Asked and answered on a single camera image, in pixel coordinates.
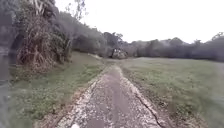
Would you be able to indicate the grey cracked asphalt path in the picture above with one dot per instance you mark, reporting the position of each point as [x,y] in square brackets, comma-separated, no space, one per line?
[111,100]

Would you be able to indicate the grass slope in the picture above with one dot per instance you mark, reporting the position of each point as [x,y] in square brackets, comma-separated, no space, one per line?
[43,90]

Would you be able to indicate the wood of dark trees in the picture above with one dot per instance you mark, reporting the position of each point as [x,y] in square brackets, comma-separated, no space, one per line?
[83,38]

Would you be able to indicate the robot's own part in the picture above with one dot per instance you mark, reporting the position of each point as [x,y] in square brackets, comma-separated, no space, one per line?
[75,126]

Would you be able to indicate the grass field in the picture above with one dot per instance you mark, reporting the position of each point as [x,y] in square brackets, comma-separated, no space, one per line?
[180,80]

